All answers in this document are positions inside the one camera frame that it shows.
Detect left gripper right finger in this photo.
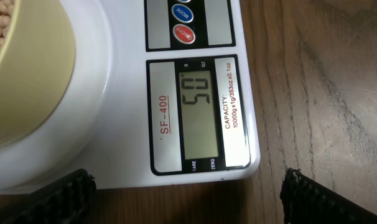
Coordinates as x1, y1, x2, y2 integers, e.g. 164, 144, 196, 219
280, 168, 377, 224

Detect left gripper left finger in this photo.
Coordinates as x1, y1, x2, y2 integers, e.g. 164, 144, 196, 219
0, 169, 96, 223

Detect pale yellow bowl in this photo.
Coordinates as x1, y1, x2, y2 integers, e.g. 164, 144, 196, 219
0, 0, 76, 147

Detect white digital kitchen scale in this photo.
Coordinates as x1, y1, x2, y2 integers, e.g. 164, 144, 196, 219
0, 1, 261, 194

